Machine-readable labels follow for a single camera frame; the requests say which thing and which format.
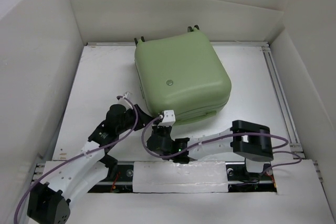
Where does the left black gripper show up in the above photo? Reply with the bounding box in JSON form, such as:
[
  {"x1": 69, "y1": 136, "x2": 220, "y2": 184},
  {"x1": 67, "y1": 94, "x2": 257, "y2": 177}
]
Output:
[{"x1": 117, "y1": 104, "x2": 154, "y2": 135}]

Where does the light green suitcase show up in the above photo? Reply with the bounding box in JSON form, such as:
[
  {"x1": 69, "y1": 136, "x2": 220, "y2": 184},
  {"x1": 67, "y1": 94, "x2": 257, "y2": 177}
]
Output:
[{"x1": 134, "y1": 25, "x2": 232, "y2": 125}]

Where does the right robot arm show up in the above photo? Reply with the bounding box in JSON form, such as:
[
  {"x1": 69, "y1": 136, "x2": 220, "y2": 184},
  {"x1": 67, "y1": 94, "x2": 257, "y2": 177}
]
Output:
[{"x1": 142, "y1": 120, "x2": 274, "y2": 179}]

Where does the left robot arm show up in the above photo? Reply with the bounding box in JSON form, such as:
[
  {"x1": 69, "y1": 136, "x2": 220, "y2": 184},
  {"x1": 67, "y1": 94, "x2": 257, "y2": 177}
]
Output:
[{"x1": 27, "y1": 104, "x2": 153, "y2": 223}]

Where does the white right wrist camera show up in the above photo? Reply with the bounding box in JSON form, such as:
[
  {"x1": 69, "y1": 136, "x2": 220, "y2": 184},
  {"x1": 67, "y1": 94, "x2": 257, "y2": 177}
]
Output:
[{"x1": 158, "y1": 110, "x2": 176, "y2": 127}]

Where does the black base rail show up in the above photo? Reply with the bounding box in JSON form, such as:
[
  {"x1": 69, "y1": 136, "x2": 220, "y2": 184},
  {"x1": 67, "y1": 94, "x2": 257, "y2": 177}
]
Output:
[{"x1": 89, "y1": 161, "x2": 277, "y2": 194}]

